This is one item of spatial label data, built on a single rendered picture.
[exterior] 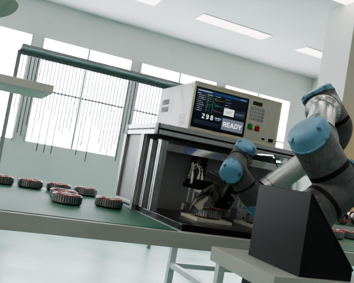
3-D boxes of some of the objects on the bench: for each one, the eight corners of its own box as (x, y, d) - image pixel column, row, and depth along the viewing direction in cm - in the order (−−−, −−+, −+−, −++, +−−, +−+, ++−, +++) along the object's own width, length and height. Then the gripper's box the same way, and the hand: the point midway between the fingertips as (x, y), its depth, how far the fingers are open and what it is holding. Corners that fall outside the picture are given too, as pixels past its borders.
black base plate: (332, 249, 183) (333, 242, 183) (181, 231, 158) (182, 224, 158) (263, 227, 226) (264, 222, 226) (136, 210, 201) (136, 204, 201)
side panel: (137, 210, 202) (150, 135, 204) (130, 209, 201) (144, 133, 203) (118, 201, 228) (130, 135, 230) (112, 200, 227) (125, 133, 229)
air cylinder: (200, 216, 198) (203, 203, 199) (184, 214, 195) (186, 201, 196) (195, 214, 203) (197, 201, 203) (179, 212, 200) (181, 199, 200)
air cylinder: (250, 223, 208) (252, 210, 208) (235, 221, 205) (237, 208, 205) (244, 221, 212) (245, 209, 213) (229, 219, 209) (231, 206, 210)
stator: (335, 236, 243) (336, 228, 243) (335, 234, 253) (336, 227, 254) (359, 241, 239) (359, 233, 240) (357, 238, 250) (358, 232, 250)
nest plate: (231, 226, 182) (232, 222, 182) (196, 221, 176) (197, 218, 176) (213, 219, 196) (214, 216, 196) (180, 215, 190) (181, 211, 190)
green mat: (177, 231, 155) (178, 231, 155) (-24, 207, 131) (-24, 206, 131) (104, 196, 241) (104, 196, 241) (-26, 178, 218) (-26, 178, 218)
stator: (225, 221, 183) (227, 211, 183) (199, 217, 179) (201, 208, 179) (212, 216, 193) (213, 207, 193) (187, 213, 189) (189, 204, 189)
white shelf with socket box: (33, 192, 200) (54, 85, 202) (-64, 179, 185) (-41, 64, 188) (25, 185, 232) (42, 92, 234) (-59, 173, 217) (-39, 74, 220)
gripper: (209, 181, 167) (187, 222, 177) (257, 189, 175) (234, 227, 185) (203, 165, 174) (182, 205, 184) (249, 174, 182) (227, 211, 191)
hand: (206, 211), depth 186 cm, fingers open, 14 cm apart
